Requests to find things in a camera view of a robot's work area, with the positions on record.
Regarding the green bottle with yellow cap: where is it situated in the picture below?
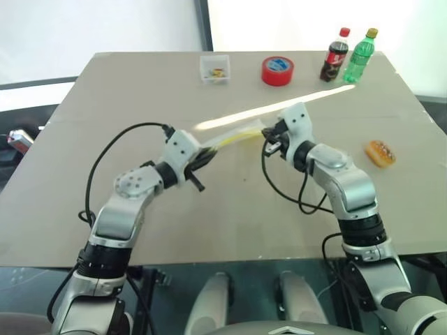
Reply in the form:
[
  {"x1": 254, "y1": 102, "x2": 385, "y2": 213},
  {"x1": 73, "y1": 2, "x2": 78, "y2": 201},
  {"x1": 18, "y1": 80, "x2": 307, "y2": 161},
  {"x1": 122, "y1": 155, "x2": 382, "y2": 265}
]
[{"x1": 342, "y1": 27, "x2": 380, "y2": 84}]

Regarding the red tape roll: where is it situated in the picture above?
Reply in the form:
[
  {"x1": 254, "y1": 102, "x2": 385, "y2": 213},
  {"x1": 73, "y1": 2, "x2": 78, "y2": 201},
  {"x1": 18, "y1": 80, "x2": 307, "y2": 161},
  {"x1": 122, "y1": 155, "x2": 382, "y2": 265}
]
[{"x1": 261, "y1": 56, "x2": 295, "y2": 87}]

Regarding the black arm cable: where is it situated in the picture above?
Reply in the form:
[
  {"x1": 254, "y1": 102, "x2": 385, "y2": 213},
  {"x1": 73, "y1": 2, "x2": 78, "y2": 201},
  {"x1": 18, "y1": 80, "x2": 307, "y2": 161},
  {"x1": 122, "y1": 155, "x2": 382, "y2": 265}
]
[
  {"x1": 261, "y1": 137, "x2": 336, "y2": 214},
  {"x1": 77, "y1": 121, "x2": 175, "y2": 224}
]

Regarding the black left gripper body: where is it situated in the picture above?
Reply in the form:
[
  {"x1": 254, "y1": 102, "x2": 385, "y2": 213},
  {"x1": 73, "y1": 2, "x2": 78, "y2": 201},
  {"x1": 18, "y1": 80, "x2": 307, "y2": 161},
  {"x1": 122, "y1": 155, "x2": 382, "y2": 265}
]
[{"x1": 186, "y1": 146, "x2": 218, "y2": 177}]

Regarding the red and white device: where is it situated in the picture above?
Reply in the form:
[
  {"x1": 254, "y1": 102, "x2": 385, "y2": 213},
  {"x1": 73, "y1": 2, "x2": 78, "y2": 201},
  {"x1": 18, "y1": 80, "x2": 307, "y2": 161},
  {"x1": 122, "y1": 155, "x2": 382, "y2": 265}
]
[{"x1": 7, "y1": 129, "x2": 36, "y2": 154}]

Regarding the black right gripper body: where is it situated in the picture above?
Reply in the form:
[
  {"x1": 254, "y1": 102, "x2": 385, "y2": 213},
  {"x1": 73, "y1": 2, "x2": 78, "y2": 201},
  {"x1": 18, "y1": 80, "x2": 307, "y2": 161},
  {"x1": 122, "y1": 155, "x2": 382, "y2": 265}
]
[{"x1": 267, "y1": 118, "x2": 293, "y2": 161}]

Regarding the clear yellow-zip plastic bag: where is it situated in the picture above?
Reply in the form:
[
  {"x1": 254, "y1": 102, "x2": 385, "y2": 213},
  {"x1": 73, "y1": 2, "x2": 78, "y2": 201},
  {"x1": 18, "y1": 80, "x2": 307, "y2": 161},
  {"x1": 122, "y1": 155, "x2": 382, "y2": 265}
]
[{"x1": 195, "y1": 117, "x2": 268, "y2": 154}]

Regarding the orange bread snack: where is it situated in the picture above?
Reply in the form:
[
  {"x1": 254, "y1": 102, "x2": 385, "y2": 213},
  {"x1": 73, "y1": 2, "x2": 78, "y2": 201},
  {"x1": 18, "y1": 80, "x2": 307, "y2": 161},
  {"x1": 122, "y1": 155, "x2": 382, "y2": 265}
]
[{"x1": 365, "y1": 139, "x2": 397, "y2": 170}]

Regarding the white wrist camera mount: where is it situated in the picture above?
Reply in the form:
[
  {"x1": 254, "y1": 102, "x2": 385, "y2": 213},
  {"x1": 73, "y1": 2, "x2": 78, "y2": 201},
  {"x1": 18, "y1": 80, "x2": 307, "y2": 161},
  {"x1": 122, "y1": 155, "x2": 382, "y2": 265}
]
[
  {"x1": 279, "y1": 103, "x2": 314, "y2": 160},
  {"x1": 163, "y1": 128, "x2": 200, "y2": 189}
]

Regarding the dark vertical frame post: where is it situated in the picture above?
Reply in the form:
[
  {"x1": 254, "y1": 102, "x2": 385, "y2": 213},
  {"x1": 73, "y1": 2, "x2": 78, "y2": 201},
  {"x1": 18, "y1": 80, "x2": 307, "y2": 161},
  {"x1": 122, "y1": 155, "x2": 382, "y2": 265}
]
[{"x1": 193, "y1": 0, "x2": 214, "y2": 53}]

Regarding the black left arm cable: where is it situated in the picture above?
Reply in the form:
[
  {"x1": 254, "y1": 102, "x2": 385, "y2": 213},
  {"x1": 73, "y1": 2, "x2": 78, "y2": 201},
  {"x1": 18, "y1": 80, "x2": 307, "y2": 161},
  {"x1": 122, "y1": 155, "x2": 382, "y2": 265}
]
[{"x1": 77, "y1": 121, "x2": 175, "y2": 224}]

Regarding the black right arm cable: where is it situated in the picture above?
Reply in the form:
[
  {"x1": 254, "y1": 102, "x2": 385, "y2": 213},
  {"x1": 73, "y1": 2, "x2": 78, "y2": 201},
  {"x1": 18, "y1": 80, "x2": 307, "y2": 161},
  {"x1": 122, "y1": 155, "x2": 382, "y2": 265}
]
[{"x1": 261, "y1": 137, "x2": 336, "y2": 214}]

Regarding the cola bottle with red cap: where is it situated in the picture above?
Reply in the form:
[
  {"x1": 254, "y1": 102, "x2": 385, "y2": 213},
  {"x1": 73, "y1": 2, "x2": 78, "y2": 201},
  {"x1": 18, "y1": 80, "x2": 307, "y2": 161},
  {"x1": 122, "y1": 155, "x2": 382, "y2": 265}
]
[{"x1": 319, "y1": 27, "x2": 351, "y2": 83}]

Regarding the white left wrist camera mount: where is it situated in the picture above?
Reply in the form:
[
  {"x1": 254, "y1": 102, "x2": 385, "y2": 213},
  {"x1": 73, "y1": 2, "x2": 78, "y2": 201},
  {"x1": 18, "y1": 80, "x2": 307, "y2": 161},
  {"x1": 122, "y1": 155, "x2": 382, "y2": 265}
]
[{"x1": 163, "y1": 128, "x2": 200, "y2": 189}]

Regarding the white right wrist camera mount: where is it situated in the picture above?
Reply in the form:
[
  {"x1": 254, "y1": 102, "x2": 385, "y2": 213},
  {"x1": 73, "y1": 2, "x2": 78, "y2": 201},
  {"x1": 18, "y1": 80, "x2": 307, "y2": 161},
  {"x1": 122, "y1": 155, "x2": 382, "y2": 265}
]
[{"x1": 279, "y1": 103, "x2": 314, "y2": 160}]

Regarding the clear plastic box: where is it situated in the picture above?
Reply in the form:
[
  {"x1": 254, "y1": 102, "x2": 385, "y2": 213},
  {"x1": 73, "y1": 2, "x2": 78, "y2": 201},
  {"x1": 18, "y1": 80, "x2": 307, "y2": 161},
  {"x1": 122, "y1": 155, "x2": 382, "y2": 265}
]
[{"x1": 199, "y1": 54, "x2": 231, "y2": 85}]

